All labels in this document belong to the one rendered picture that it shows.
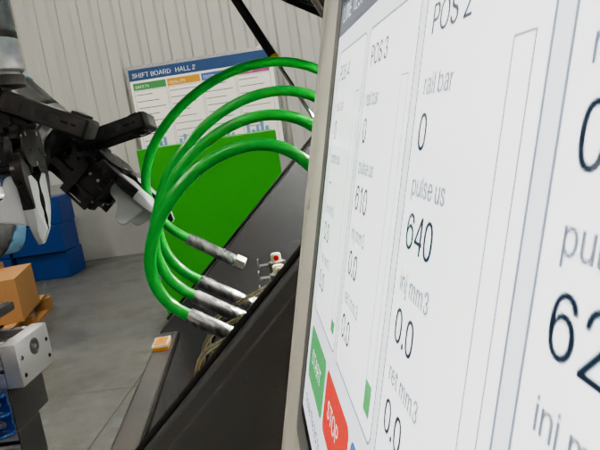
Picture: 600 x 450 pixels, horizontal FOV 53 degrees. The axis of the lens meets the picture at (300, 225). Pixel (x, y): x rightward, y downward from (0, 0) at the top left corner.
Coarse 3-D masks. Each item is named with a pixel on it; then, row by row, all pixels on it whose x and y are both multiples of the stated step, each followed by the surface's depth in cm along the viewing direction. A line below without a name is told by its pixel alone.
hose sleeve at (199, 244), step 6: (192, 234) 92; (186, 240) 91; (192, 240) 91; (198, 240) 91; (204, 240) 92; (192, 246) 92; (198, 246) 91; (204, 246) 92; (210, 246) 92; (216, 246) 92; (204, 252) 92; (210, 252) 92; (216, 252) 92; (222, 252) 92; (228, 252) 92; (222, 258) 92; (228, 258) 92; (234, 258) 92
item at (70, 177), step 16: (48, 144) 90; (64, 144) 92; (48, 160) 92; (64, 160) 92; (80, 160) 92; (96, 160) 89; (112, 160) 90; (64, 176) 93; (80, 176) 89; (96, 176) 89; (128, 176) 93; (64, 192) 90; (80, 192) 90; (96, 192) 89
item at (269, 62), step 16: (240, 64) 88; (256, 64) 88; (272, 64) 88; (288, 64) 89; (304, 64) 89; (208, 80) 88; (192, 96) 88; (176, 112) 88; (160, 128) 88; (144, 160) 89; (144, 176) 89
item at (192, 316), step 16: (240, 144) 66; (256, 144) 66; (272, 144) 66; (288, 144) 67; (208, 160) 66; (304, 160) 67; (192, 176) 66; (176, 192) 66; (160, 208) 66; (160, 224) 67; (144, 256) 67; (160, 288) 68; (176, 304) 68; (192, 320) 68; (208, 320) 69; (224, 336) 69
